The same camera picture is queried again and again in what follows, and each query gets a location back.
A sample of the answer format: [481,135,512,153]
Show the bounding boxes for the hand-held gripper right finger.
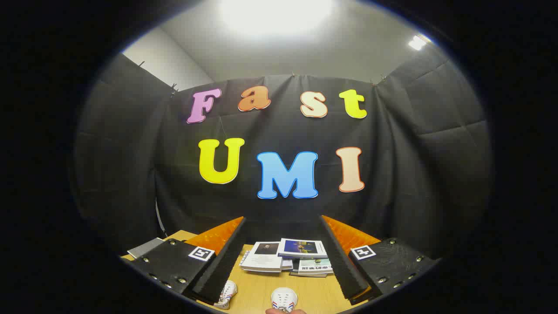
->
[320,215,439,306]

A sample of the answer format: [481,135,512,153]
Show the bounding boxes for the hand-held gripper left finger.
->
[129,216,248,305]

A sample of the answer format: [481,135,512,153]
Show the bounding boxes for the white striped canvas shoe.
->
[270,288,298,313]
[214,280,238,310]

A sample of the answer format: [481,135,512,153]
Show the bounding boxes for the beige fabric storage box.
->
[126,238,165,259]

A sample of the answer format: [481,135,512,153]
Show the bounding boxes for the green and white book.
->
[298,258,334,276]

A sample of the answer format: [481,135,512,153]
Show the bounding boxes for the white book with portrait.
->
[240,242,294,273]

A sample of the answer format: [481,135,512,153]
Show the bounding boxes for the blue cover book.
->
[277,238,328,259]

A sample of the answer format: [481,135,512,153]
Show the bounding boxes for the small ceiling light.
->
[408,34,433,51]

